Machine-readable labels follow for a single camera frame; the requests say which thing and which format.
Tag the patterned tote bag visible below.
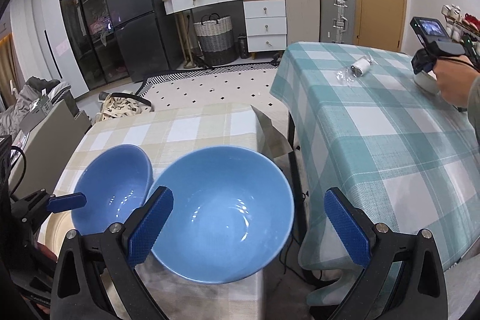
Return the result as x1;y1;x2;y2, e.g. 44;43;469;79
94;92;155;124

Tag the glass display cabinet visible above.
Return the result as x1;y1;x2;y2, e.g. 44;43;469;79
59;0;128;90

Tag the beige suitcase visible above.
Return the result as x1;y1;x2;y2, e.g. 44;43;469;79
285;0;320;46

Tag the black water bottle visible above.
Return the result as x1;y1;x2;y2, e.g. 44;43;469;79
238;35;250;58

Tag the shoe rack with shoes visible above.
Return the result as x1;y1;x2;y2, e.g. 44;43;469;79
441;4;479;62

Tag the cardboard box on cabinet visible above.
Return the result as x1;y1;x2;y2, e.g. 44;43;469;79
19;95;53;134

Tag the woven laundry basket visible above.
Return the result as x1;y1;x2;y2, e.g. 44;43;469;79
193;13;238;67

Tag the dotted white rug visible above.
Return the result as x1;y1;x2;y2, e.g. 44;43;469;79
143;62;287;113

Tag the grey quilted jacket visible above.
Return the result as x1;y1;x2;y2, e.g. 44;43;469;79
0;76;73;141

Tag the white drawer desk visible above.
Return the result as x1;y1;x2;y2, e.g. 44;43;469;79
163;0;287;69

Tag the person's hand far right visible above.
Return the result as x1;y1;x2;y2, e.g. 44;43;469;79
433;55;479;108

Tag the white roll in plastic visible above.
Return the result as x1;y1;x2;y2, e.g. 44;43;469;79
336;55;375;85

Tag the teal plaid tablecloth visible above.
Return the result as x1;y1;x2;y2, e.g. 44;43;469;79
270;42;479;306

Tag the cream plate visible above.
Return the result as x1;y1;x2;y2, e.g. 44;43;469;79
37;211;74;255

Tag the beige plaid tablecloth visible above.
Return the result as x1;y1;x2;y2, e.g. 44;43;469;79
55;103;294;319

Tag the large blue bowl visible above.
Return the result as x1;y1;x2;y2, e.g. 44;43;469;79
151;145;295;284

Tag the black refrigerator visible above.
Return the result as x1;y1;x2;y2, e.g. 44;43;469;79
106;0;183;82

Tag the silver suitcase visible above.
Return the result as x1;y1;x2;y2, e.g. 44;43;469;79
320;0;356;45

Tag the grey cabinet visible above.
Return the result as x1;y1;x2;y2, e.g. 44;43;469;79
9;101;91;199

